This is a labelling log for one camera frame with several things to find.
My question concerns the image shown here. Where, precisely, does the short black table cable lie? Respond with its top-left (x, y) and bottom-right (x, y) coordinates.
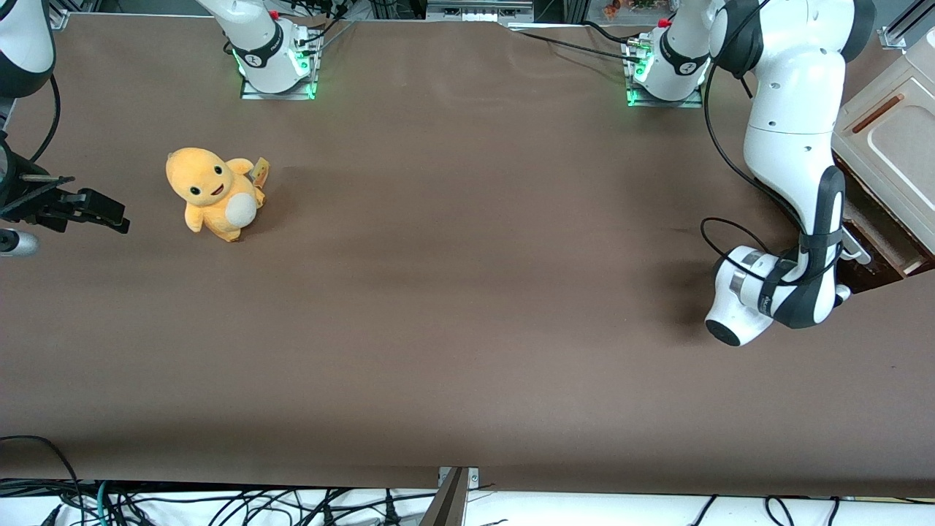
top-left (581, 20), bottom-right (633, 46)

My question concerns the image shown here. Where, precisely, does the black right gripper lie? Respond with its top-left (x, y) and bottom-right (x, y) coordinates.
top-left (0, 139), bottom-right (131, 235)

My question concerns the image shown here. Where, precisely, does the grey electronics box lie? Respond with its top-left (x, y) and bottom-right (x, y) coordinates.
top-left (426, 0), bottom-right (535, 23)

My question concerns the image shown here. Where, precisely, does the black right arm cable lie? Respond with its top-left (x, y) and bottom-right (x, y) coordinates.
top-left (28, 73), bottom-right (61, 165)

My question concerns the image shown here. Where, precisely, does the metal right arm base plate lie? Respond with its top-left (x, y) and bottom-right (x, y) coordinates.
top-left (240, 29), bottom-right (319, 102)

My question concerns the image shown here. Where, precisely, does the black cable bundle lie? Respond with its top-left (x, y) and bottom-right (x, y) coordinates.
top-left (292, 0), bottom-right (360, 56)

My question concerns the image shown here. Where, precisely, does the yellow plush toy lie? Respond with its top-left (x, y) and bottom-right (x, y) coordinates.
top-left (165, 147), bottom-right (271, 243)

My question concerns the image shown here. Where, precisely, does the black looped floor cable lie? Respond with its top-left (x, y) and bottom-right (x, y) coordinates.
top-left (0, 435), bottom-right (83, 526)

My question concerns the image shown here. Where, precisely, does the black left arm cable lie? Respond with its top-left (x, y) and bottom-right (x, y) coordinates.
top-left (700, 0), bottom-right (848, 286)

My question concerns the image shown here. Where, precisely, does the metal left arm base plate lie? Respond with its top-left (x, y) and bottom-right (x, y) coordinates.
top-left (625, 37), bottom-right (706, 109)

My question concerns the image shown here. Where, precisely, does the long black table cable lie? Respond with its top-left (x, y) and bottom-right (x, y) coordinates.
top-left (508, 28), bottom-right (645, 65)

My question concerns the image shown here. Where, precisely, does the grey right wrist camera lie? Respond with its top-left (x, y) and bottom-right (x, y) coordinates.
top-left (0, 229), bottom-right (39, 258)

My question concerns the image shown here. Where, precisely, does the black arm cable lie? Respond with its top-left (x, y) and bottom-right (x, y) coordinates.
top-left (700, 0), bottom-right (848, 286)
top-left (28, 73), bottom-right (61, 165)

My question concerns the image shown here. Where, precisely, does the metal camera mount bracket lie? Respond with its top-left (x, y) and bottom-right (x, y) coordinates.
top-left (420, 466), bottom-right (480, 526)

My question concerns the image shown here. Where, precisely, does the brown table cover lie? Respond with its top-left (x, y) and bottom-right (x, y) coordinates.
top-left (0, 13), bottom-right (935, 499)

